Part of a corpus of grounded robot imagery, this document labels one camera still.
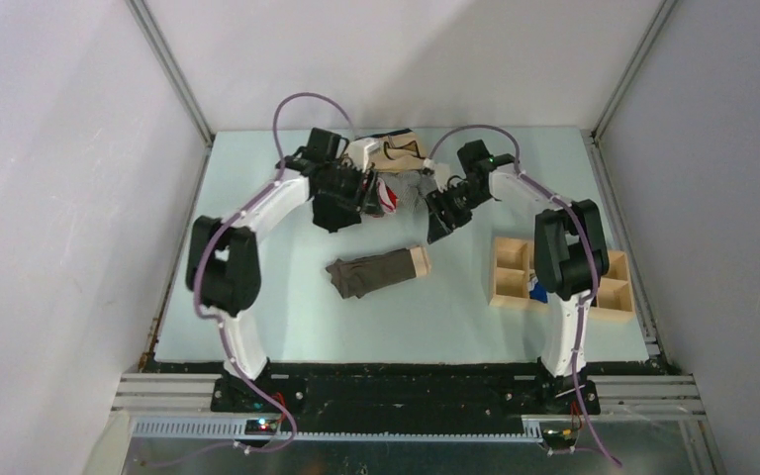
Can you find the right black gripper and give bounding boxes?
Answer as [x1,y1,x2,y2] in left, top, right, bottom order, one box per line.
[423,182,489,245]

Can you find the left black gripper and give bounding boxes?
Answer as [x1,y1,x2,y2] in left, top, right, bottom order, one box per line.
[325,162,384,219]

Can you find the brown boxer briefs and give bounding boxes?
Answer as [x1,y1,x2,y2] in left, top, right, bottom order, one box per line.
[325,245,431,299]

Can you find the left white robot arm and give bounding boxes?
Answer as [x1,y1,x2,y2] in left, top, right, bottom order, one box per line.
[185,128,382,413]

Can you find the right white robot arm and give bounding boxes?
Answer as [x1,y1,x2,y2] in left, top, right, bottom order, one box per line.
[426,140,610,414]

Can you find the red white underwear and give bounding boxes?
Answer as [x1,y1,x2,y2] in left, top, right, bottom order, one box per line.
[374,179,398,217]

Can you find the grey striped underwear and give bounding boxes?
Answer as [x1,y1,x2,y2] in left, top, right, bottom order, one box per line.
[386,171,437,211]

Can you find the beige underwear black trim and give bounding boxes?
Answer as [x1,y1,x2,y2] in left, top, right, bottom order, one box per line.
[369,129,429,173]

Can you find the rolled blue underwear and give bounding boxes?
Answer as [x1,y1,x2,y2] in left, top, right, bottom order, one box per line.
[527,274,548,304]

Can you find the wooden compartment box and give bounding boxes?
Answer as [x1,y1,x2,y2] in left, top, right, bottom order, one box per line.
[489,237,636,324]

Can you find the right circuit board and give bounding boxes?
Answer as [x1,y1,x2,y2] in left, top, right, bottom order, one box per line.
[540,427,581,453]

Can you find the circuit board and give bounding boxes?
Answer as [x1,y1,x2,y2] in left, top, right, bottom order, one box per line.
[243,418,280,436]
[540,427,581,453]

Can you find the left circuit board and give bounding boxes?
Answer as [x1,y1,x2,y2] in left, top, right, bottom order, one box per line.
[243,418,280,436]

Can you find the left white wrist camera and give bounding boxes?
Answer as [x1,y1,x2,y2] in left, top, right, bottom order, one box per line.
[344,138,383,171]

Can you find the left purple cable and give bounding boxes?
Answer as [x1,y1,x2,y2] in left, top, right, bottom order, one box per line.
[193,92,358,455]

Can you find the aluminium frame rail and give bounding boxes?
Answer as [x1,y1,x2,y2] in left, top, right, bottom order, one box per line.
[113,373,725,474]

